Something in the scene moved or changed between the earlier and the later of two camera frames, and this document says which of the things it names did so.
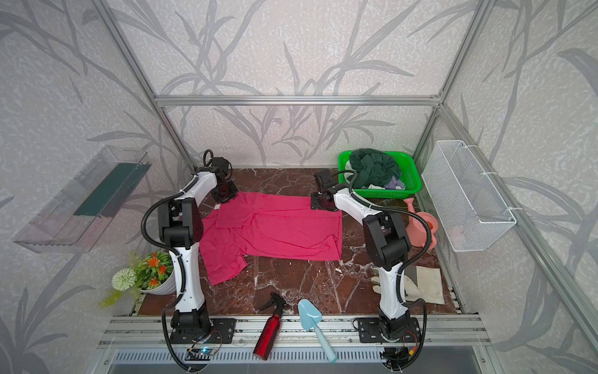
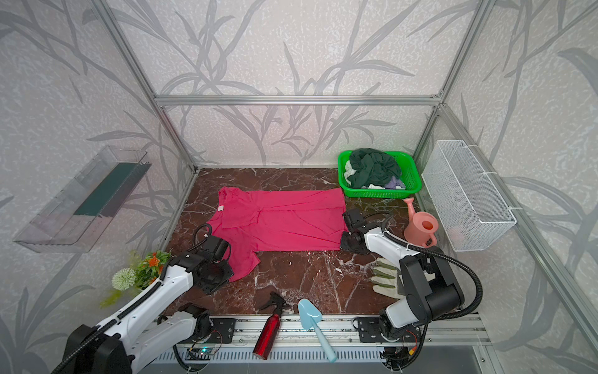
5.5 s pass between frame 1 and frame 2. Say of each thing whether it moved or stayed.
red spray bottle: stayed
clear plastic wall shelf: stayed
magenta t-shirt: moved
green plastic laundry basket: stayed
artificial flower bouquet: stayed
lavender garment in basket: stayed
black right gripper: moved
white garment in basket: stayed
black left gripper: moved
